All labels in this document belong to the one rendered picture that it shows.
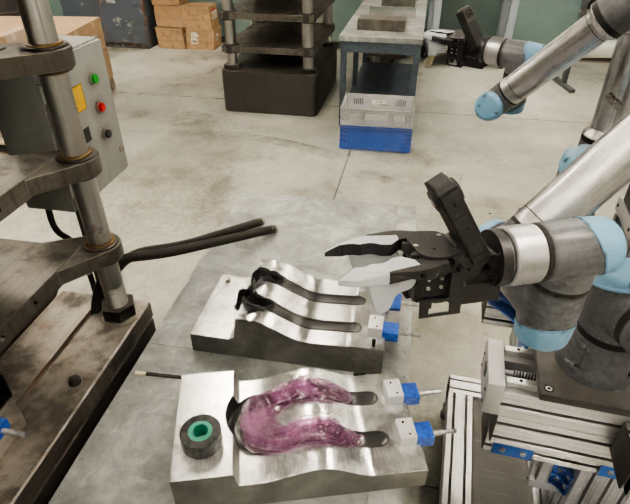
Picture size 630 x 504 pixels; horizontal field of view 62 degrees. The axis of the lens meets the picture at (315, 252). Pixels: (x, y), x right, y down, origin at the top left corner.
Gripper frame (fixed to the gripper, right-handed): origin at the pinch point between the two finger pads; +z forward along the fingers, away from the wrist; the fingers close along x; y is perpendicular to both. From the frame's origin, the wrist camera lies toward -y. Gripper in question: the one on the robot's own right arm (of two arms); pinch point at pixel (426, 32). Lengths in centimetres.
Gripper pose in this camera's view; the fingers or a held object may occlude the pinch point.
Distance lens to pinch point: 173.8
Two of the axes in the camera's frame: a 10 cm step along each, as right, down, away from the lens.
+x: 6.4, -5.4, 5.4
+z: -7.6, -3.7, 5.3
